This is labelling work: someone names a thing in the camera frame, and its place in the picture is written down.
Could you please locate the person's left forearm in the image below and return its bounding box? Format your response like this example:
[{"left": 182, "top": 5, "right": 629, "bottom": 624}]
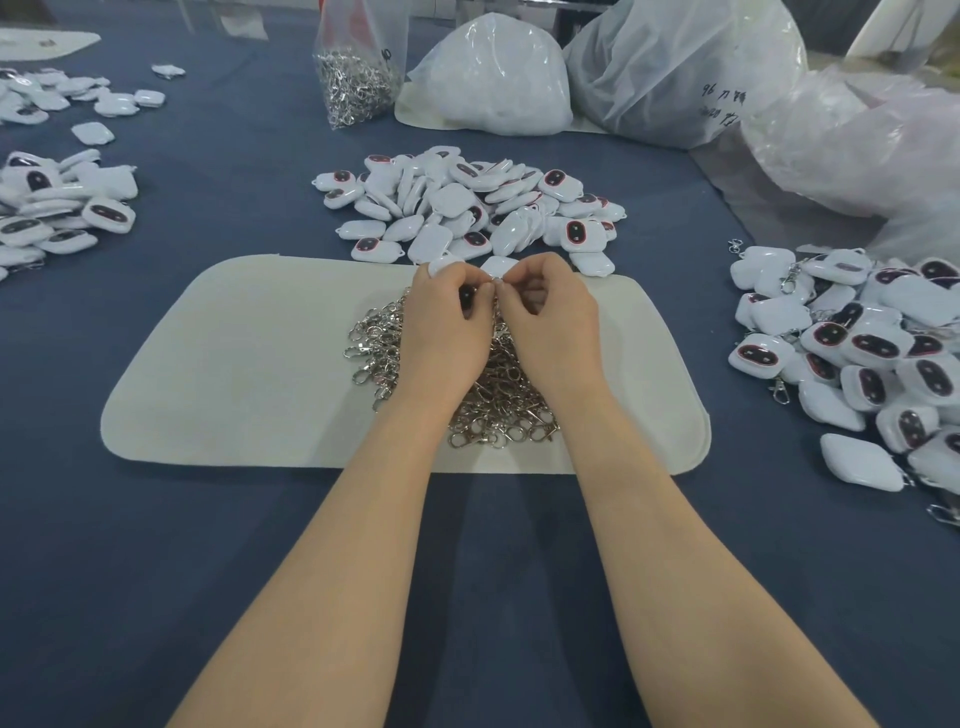
[{"left": 168, "top": 387, "right": 485, "bottom": 728}]

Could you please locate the white plastic sheet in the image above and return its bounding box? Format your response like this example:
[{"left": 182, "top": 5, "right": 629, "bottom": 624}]
[{"left": 844, "top": 0, "right": 960, "bottom": 62}]

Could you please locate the large translucent plastic bag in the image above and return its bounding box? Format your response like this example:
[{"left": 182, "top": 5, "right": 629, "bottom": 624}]
[{"left": 562, "top": 0, "right": 809, "bottom": 150}]

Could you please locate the person's right hand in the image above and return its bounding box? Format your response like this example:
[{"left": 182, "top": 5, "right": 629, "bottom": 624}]
[{"left": 495, "top": 252, "right": 609, "bottom": 404}]

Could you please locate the round white plastic bag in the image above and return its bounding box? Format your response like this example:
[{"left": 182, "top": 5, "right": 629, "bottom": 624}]
[{"left": 394, "top": 12, "right": 576, "bottom": 138}]

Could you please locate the person's right forearm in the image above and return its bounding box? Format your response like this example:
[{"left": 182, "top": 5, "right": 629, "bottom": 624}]
[{"left": 558, "top": 382, "right": 879, "bottom": 728}]

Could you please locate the pile of metal clasps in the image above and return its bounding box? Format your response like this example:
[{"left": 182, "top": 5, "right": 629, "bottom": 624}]
[{"left": 345, "top": 292, "right": 560, "bottom": 449}]

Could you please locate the white fob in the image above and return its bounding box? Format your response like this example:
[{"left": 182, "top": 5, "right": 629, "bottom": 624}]
[{"left": 459, "top": 274, "right": 509, "bottom": 312}]

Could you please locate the person's left hand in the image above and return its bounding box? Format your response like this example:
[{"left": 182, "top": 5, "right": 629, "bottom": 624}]
[{"left": 394, "top": 262, "right": 497, "bottom": 399}]

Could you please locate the cream felt work mat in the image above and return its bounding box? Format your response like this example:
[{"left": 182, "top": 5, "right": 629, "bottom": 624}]
[{"left": 100, "top": 253, "right": 713, "bottom": 476}]

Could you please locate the crumpled clear plastic bag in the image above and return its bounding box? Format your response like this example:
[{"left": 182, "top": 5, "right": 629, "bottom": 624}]
[{"left": 739, "top": 70, "right": 960, "bottom": 266}]

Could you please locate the clear bag of metal clasps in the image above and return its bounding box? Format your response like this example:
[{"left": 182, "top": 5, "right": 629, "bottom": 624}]
[{"left": 312, "top": 0, "right": 413, "bottom": 131}]

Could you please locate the pile of finished fobs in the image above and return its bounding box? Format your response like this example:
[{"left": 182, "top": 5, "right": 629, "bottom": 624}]
[{"left": 727, "top": 240, "right": 960, "bottom": 527}]

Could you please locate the flat white board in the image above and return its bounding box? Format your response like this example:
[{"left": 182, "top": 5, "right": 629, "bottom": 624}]
[{"left": 0, "top": 27, "right": 104, "bottom": 63}]

